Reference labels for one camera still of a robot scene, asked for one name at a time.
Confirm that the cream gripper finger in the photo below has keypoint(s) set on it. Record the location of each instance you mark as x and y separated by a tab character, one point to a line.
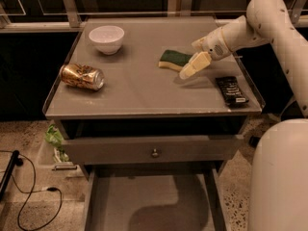
198	45
196	63

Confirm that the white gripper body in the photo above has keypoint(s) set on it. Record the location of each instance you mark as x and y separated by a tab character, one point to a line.
213	44

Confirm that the green and yellow sponge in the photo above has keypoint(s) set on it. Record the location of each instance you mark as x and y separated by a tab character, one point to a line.
174	60

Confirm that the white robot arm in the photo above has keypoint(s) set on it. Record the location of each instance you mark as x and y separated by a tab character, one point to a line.
279	178

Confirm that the grey drawer cabinet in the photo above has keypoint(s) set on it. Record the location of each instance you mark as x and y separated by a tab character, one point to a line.
139	99

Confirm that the grey upper drawer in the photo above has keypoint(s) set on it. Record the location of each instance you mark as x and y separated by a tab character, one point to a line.
137	150

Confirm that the round metal drawer knob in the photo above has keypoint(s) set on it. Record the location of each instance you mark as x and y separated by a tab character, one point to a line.
155	153

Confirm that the grey open middle drawer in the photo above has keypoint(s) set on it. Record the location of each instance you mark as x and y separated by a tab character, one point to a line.
129	201

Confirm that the black snack packet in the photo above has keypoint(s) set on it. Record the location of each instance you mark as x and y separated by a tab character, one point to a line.
231	92

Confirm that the white ceramic bowl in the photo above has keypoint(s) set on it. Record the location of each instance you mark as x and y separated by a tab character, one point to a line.
107	39

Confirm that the gold crushed soda can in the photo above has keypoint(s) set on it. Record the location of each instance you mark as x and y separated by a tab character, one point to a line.
82	76

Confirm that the green plastic bag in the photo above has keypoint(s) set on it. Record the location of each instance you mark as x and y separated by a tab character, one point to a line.
54	137

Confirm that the clear plastic bin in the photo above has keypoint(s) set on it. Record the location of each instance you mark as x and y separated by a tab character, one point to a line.
45	160

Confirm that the black floor stand bar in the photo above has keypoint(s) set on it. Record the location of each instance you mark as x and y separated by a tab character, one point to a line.
8	172

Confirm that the metal railing frame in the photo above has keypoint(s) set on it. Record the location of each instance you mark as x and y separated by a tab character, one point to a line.
34	16

